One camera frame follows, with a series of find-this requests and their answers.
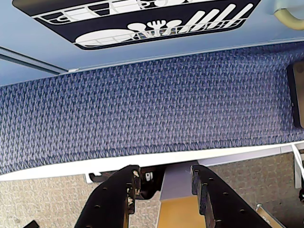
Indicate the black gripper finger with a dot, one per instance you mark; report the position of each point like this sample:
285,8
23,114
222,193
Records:
225,209
107,204

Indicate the black table clamp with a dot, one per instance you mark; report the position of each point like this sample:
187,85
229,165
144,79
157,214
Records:
152,180

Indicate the wooden plank with gray end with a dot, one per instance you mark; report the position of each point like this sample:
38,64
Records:
177,190

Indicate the small black flat object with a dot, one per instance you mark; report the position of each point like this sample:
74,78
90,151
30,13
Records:
32,225

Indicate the black flat device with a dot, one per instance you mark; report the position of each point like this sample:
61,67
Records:
297,95

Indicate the blue toy kitchen body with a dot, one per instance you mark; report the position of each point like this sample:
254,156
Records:
14,73

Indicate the blue dishwasher door with graphic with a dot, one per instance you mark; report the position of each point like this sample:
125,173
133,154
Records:
28,31

